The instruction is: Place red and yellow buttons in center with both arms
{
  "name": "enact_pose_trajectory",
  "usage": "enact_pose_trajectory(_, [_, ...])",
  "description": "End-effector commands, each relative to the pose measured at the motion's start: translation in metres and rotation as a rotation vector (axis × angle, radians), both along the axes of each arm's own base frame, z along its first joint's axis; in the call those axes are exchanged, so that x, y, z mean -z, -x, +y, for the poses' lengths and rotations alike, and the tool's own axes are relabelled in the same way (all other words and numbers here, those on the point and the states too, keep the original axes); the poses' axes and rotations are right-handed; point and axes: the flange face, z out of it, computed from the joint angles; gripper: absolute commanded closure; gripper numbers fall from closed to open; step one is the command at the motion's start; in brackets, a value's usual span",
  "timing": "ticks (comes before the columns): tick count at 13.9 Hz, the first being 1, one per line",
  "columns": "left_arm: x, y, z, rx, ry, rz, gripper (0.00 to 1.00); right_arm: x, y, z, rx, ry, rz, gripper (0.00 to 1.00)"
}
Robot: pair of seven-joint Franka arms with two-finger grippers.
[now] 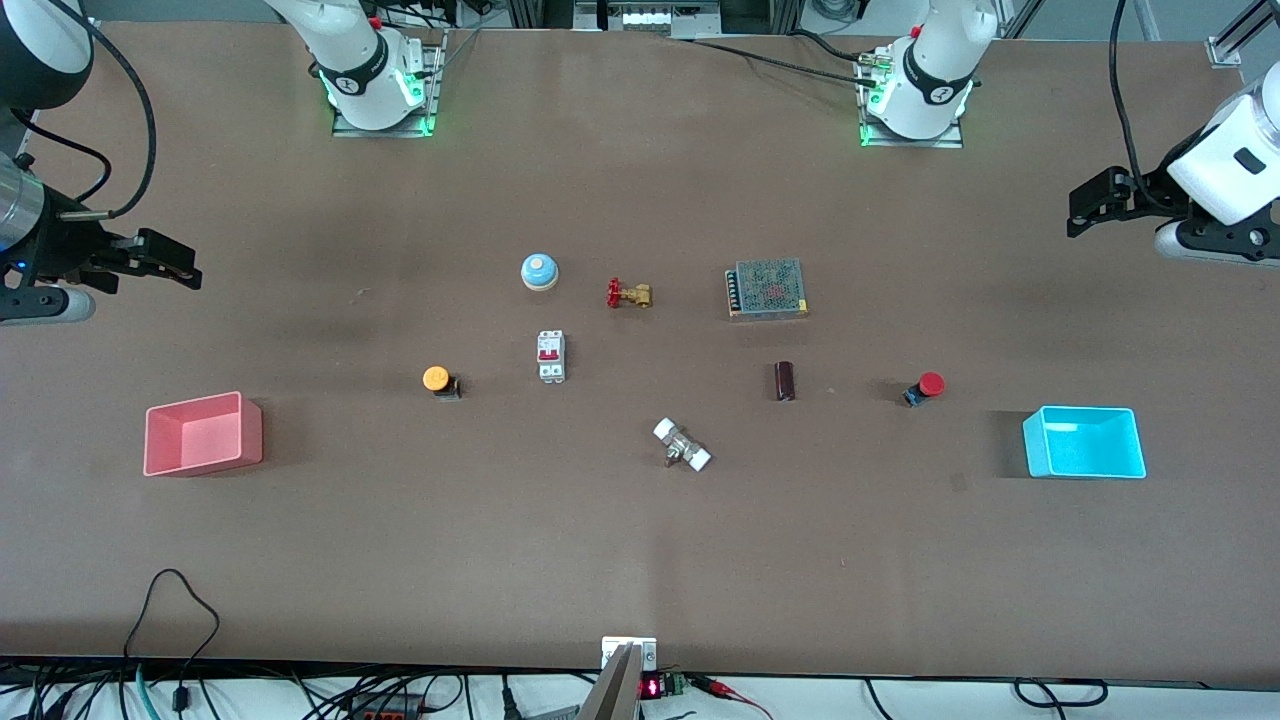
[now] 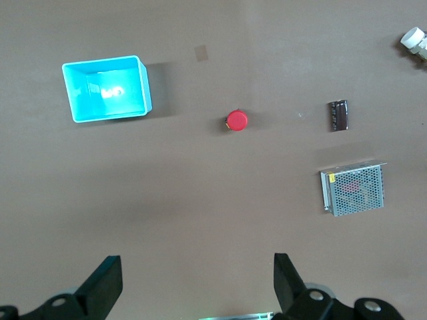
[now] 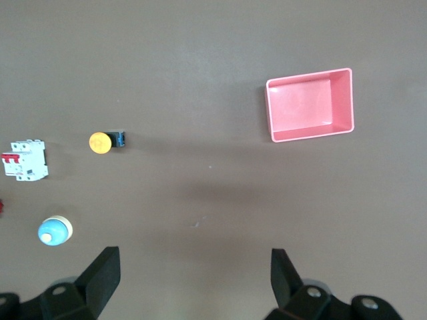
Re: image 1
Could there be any red plastic bin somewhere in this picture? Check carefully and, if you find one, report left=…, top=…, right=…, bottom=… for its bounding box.
left=143, top=391, right=264, bottom=478

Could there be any cyan plastic bin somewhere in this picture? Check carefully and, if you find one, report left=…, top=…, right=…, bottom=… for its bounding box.
left=1021, top=405, right=1148, bottom=481

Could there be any metal mesh power supply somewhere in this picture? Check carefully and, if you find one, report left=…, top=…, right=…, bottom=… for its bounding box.
left=725, top=258, right=810, bottom=321

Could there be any metal fitting with white caps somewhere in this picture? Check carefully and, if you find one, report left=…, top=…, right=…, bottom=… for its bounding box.
left=652, top=417, right=713, bottom=473

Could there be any silver device with lights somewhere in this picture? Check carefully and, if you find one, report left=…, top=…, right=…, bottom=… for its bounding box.
left=573, top=0, right=723, bottom=33

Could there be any red alligator clip lead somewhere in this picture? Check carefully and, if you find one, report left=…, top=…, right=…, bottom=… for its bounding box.
left=700, top=676, right=776, bottom=720

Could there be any grey metal bar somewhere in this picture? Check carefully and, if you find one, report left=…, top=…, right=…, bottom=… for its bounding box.
left=578, top=643, right=642, bottom=720

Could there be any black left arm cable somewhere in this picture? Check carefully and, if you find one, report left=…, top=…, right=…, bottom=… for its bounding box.
left=1108, top=0, right=1191, bottom=216

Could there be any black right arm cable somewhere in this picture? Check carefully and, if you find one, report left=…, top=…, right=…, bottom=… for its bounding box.
left=10, top=0, right=159, bottom=219

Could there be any aluminium frame profile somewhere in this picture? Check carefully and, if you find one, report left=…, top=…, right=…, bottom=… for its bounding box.
left=1205, top=0, right=1280, bottom=68

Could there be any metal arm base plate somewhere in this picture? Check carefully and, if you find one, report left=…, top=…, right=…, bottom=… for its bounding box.
left=858, top=45, right=966, bottom=149
left=330, top=28, right=448, bottom=138

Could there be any thin black looped cable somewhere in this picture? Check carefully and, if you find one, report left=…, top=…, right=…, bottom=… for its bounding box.
left=123, top=568, right=222, bottom=701

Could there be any black cable to arm base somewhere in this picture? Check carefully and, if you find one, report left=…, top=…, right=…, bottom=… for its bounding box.
left=670, top=33, right=886, bottom=89

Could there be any black coiled cable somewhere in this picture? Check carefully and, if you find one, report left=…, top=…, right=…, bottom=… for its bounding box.
left=1012, top=677, right=1109, bottom=709

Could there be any white metal bracket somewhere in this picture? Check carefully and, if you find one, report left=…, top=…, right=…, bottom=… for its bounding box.
left=601, top=636, right=658, bottom=671

